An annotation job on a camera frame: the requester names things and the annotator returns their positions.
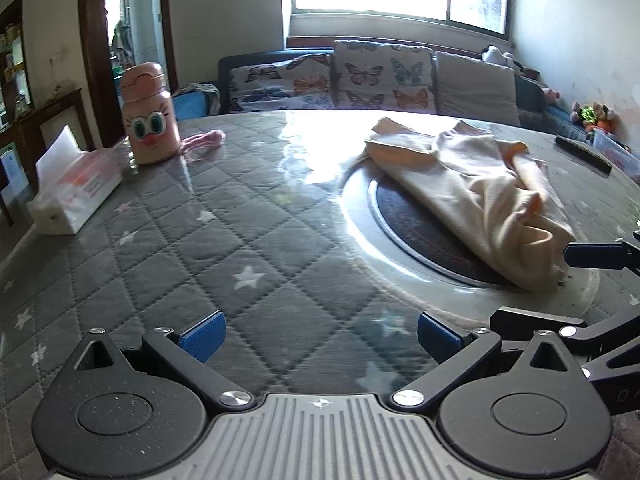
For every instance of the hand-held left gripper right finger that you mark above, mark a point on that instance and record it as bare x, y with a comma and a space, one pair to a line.
439, 337

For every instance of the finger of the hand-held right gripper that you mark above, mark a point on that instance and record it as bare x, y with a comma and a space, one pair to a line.
540, 321
592, 256

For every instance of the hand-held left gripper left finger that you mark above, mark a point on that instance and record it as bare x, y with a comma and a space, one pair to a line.
202, 336

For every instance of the cream fleece pants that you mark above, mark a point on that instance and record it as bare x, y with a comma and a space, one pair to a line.
475, 195

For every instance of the hanging clothes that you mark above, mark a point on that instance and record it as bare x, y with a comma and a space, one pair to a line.
120, 34

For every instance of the round black table hotplate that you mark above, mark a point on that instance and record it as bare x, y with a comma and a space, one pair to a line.
420, 240

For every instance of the black remote control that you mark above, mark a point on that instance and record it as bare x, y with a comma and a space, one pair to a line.
582, 154

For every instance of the clear plastic storage box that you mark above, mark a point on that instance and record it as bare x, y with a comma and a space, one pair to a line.
617, 152

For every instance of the green and orange plush toy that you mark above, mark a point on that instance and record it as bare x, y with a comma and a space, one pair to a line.
592, 117

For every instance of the pink plush toy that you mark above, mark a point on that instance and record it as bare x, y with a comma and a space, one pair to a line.
550, 95

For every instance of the white tissue pack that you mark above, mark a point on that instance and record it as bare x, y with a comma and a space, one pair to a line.
75, 185

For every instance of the plain grey cushion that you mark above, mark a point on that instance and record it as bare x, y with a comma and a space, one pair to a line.
475, 87

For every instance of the white plush toy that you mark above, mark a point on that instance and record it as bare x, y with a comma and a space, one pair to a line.
497, 56

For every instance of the pink cartoon face bottle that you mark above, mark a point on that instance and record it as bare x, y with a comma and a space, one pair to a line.
150, 120

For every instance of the blue chair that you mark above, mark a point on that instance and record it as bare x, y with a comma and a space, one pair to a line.
190, 107

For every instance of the grey knitted cloth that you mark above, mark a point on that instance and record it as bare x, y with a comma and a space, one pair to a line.
207, 92

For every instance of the butterfly print cushion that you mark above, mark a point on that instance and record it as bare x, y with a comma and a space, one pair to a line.
380, 75
280, 82

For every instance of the dark blue sofa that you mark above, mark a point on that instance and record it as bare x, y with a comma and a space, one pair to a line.
260, 58

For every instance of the dark wooden display cabinet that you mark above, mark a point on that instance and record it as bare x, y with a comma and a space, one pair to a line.
12, 60

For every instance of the dark wooden door frame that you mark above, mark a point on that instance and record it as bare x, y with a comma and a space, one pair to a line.
95, 35

